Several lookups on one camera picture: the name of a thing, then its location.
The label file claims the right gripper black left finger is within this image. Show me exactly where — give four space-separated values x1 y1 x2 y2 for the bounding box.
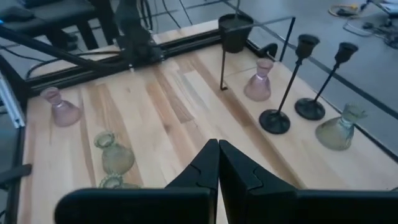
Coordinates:
165 138 220 224

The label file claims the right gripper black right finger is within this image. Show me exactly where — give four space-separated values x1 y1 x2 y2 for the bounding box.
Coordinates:
219 139 299 224

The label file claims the black metal candlestick holder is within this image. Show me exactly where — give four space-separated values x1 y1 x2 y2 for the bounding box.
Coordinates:
259 33 321 136
294 42 359 121

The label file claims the green ribbed glass candle holder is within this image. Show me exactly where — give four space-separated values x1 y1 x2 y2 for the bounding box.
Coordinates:
315 102 368 152
93 130 136 175
98 174 141 190

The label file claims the pink ribbed glass candle holder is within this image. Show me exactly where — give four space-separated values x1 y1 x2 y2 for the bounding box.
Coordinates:
40 86 83 128
243 57 275 103

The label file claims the black table clamp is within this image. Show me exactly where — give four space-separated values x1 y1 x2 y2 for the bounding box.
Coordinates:
259 42 279 59
0 164 33 190

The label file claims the green plant in black pot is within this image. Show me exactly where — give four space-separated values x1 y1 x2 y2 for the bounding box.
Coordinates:
217 0 255 54

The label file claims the silver aluminium extrusion bar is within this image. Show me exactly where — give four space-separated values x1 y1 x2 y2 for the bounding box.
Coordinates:
0 70 26 129

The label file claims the dark grey bench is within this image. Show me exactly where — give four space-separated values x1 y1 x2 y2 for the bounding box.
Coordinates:
0 0 121 52

